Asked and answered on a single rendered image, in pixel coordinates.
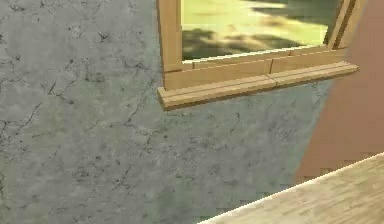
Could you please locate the wooden framed window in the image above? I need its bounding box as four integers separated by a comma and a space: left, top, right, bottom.
155, 0, 360, 112

